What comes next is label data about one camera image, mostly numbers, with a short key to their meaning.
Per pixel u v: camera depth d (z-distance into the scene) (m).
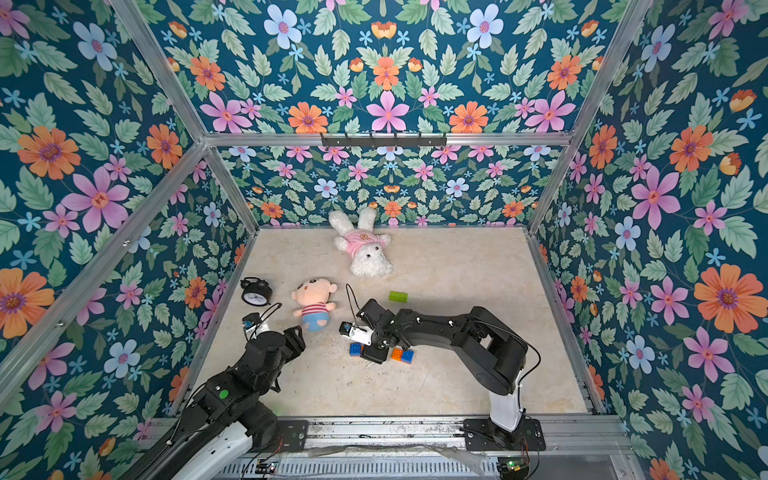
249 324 0.66
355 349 0.86
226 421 0.51
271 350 0.57
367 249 1.00
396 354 0.86
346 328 0.78
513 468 0.71
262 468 0.72
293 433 0.74
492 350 0.50
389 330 0.67
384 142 0.94
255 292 0.93
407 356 0.84
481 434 0.72
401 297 0.99
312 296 0.91
